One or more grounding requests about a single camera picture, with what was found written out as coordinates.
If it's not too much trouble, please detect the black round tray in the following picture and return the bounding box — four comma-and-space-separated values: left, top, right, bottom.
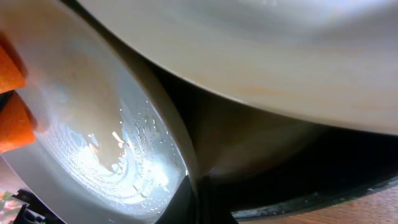
151, 65, 397, 222

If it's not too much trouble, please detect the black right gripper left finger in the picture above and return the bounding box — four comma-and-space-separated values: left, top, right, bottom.
155, 176, 197, 224

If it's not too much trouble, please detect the cream plate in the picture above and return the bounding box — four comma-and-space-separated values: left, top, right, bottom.
1, 0, 197, 223
80, 0, 397, 134

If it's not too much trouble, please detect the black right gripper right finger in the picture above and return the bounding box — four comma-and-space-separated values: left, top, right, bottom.
198, 177, 238, 224

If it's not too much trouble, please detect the orange green sponge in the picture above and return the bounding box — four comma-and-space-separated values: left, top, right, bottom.
1, 47, 35, 153

